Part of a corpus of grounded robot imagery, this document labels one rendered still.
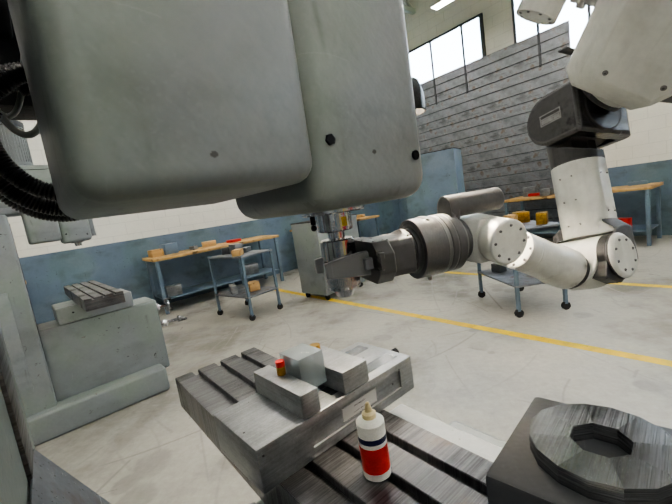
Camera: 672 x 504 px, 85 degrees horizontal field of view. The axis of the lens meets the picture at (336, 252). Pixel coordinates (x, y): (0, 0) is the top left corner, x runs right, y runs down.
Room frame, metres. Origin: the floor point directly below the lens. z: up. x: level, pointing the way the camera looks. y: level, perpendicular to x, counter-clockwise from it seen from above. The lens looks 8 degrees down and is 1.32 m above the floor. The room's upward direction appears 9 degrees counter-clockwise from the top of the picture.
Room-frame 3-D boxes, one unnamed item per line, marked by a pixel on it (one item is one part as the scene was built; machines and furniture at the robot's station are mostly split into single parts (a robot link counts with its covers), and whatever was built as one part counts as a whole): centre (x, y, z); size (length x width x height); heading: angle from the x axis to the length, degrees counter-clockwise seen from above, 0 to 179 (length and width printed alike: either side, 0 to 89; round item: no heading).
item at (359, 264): (0.47, -0.01, 1.23); 0.06 x 0.02 x 0.03; 106
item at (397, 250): (0.53, -0.09, 1.23); 0.13 x 0.12 x 0.10; 16
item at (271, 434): (0.64, 0.07, 0.98); 0.35 x 0.15 x 0.11; 130
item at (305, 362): (0.62, 0.09, 1.04); 0.06 x 0.05 x 0.06; 40
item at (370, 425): (0.48, -0.01, 0.98); 0.04 x 0.04 x 0.11
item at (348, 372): (0.65, 0.05, 1.02); 0.15 x 0.06 x 0.04; 40
